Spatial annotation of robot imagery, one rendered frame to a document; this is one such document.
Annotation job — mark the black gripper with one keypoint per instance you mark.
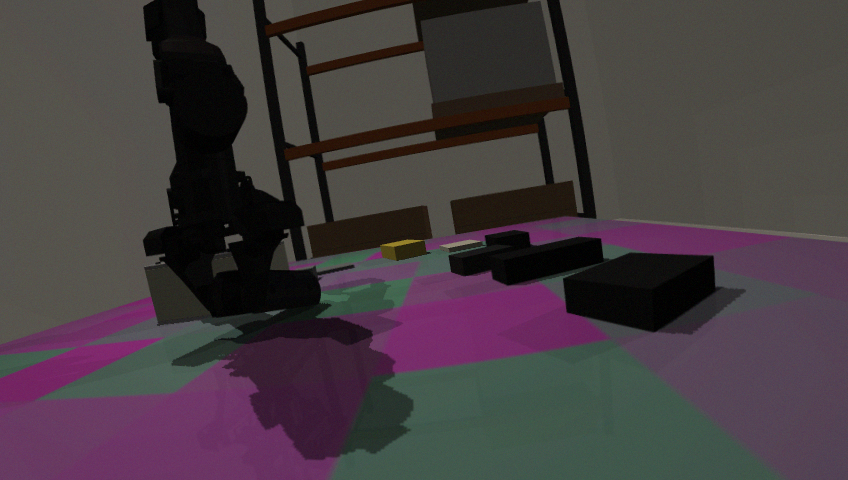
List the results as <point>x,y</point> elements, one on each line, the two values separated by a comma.
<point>211,194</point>

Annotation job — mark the yellow rectangular block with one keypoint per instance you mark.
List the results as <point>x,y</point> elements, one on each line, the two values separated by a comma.
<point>403,249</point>

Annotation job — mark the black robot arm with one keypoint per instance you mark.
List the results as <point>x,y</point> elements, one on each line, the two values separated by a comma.
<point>205,97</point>

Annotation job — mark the beige flat square tile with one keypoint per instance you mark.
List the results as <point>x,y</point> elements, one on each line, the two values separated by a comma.
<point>462,245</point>

